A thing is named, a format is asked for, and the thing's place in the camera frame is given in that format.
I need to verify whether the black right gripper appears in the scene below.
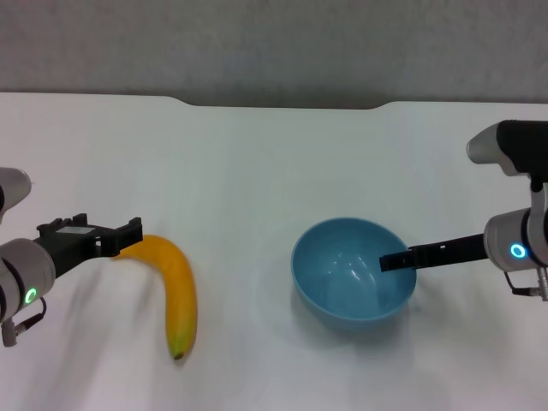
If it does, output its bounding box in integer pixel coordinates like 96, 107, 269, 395
378, 232, 490, 273

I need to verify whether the yellow banana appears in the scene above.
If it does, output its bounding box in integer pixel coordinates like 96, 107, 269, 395
110, 234, 199, 360

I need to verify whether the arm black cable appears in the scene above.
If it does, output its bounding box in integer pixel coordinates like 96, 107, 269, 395
0, 296, 48, 348
502, 264, 548, 303

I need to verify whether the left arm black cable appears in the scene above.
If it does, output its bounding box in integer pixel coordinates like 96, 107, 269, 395
0, 296, 48, 348

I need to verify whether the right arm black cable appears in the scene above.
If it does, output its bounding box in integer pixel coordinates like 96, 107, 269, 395
502, 264, 548, 303

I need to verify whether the blue bowl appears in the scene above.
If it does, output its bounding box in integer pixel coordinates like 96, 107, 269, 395
291, 217, 418, 331

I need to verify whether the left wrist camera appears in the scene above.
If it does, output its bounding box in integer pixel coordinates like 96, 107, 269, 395
0, 167, 33, 224

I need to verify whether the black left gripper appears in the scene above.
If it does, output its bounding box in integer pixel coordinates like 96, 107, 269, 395
35, 212, 144, 280

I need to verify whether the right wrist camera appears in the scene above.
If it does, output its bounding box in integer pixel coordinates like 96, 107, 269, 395
466, 119, 548, 215

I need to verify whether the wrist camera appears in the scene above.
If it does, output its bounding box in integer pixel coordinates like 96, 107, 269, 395
0, 167, 33, 224
466, 119, 548, 215

